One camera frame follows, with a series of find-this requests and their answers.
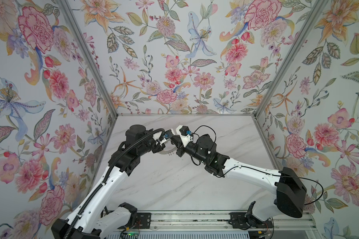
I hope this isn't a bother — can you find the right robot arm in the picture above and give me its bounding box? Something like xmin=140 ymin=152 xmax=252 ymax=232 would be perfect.
xmin=170 ymin=133 xmax=307 ymax=221

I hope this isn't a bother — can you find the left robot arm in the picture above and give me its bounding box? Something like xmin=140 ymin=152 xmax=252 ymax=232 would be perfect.
xmin=51 ymin=124 xmax=175 ymax=239

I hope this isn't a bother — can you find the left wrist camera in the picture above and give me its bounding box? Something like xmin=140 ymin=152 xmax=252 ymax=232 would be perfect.
xmin=159 ymin=129 xmax=175 ymax=144

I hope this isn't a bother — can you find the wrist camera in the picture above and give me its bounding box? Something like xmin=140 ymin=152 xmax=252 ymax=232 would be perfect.
xmin=159 ymin=129 xmax=175 ymax=144
xmin=176 ymin=125 xmax=193 ymax=148

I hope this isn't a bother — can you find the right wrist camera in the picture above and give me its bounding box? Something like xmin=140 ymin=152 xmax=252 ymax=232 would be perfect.
xmin=176 ymin=125 xmax=193 ymax=148

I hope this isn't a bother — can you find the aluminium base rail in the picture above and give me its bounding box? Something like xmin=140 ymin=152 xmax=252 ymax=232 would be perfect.
xmin=108 ymin=211 xmax=320 ymax=239

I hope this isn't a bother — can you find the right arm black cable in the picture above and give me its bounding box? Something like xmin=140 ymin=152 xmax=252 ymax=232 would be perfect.
xmin=189 ymin=124 xmax=325 ymax=206

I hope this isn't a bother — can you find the left aluminium corner post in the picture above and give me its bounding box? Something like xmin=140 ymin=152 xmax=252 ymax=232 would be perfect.
xmin=56 ymin=0 xmax=119 ymax=117

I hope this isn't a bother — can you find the aluminium corner post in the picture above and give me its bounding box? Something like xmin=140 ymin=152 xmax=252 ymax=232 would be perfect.
xmin=56 ymin=0 xmax=119 ymax=117
xmin=253 ymin=0 xmax=327 ymax=120

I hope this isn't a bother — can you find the right aluminium corner post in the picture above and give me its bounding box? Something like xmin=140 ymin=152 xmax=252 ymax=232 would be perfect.
xmin=253 ymin=0 xmax=327 ymax=120

